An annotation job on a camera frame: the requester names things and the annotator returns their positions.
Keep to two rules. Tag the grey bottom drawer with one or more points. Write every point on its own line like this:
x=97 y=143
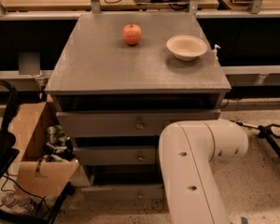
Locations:
x=124 y=182

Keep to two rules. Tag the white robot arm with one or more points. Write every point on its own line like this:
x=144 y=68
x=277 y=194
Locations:
x=190 y=151

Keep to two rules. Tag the grey top drawer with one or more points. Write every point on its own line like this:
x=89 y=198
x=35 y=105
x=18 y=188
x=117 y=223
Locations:
x=126 y=123

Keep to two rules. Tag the grey drawer cabinet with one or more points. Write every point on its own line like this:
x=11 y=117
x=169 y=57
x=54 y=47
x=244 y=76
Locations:
x=98 y=71

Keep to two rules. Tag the red apple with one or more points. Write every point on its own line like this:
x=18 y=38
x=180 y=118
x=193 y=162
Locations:
x=132 y=34

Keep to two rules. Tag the white paper bowl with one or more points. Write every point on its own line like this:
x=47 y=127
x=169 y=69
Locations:
x=186 y=47

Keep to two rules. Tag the white pump bottle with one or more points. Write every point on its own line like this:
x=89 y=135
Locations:
x=216 y=49

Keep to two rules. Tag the items in cardboard box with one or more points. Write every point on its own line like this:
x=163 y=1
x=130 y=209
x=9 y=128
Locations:
x=58 y=146

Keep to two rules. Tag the silver metal rod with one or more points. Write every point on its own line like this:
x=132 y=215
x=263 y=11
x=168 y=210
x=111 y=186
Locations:
x=256 y=127

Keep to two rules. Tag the cardboard box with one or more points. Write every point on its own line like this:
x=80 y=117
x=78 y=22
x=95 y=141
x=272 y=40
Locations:
x=37 y=175

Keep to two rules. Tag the black floor stand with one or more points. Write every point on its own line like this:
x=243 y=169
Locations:
x=267 y=133

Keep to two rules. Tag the black chair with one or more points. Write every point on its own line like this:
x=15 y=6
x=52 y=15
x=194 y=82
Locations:
x=7 y=139

